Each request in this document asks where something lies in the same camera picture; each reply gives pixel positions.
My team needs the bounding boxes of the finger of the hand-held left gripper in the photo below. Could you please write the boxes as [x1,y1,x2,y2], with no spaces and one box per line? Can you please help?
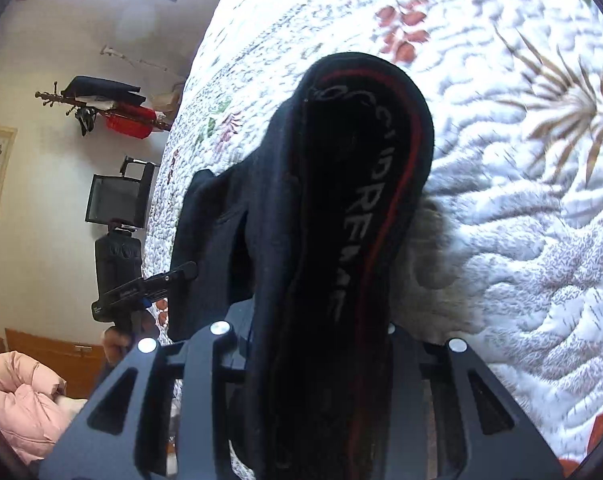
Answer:
[104,261,199,311]

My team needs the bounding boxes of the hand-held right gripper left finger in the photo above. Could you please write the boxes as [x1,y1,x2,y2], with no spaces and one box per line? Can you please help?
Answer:
[39,320,253,480]

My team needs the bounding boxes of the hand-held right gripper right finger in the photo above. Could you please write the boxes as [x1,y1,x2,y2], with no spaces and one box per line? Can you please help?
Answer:
[390,325,565,480]

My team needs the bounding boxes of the black pants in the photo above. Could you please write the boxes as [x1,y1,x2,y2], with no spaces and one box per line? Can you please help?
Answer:
[166,51,462,480]

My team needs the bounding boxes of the person's left hand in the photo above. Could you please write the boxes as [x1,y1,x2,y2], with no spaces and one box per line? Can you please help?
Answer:
[102,326,133,367]

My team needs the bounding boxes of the black mesh chair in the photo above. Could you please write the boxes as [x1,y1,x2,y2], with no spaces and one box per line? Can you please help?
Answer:
[84,156,158,232]

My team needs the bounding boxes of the brown wooden furniture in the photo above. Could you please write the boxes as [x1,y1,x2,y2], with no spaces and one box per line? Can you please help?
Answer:
[0,327,110,401]

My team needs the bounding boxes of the floral quilted bedspread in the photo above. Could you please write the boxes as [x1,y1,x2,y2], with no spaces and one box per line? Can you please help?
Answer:
[146,0,603,467]

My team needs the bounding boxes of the red bag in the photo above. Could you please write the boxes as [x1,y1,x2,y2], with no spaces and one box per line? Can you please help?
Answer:
[105,102,158,139]

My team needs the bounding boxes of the wooden coat rack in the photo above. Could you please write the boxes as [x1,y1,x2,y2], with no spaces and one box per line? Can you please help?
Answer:
[35,79,173,134]

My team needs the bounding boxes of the pink padded jacket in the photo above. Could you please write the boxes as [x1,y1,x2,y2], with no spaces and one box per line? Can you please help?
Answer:
[0,351,88,467]

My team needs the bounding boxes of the dark hanging garment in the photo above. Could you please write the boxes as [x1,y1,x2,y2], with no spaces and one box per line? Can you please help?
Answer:
[62,75,148,107]

